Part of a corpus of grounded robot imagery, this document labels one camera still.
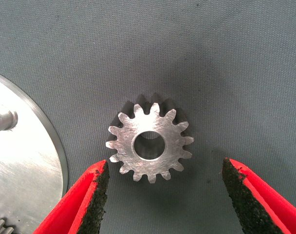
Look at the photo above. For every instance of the steel planetary gear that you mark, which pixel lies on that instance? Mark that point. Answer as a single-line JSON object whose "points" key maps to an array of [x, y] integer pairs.
{"points": [[0, 226], [128, 143]]}

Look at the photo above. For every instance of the dark grey table cloth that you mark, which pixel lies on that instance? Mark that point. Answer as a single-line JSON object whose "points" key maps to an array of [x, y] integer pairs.
{"points": [[162, 48]]}

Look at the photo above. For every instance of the round metal carrier plate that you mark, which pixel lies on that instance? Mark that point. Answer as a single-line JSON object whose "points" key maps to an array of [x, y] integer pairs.
{"points": [[24, 165]]}

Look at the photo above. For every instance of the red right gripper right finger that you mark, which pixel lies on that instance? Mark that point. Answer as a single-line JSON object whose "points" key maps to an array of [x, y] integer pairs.
{"points": [[260, 204]]}

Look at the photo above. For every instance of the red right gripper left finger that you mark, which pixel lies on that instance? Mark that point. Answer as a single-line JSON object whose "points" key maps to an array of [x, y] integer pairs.
{"points": [[72, 209]]}

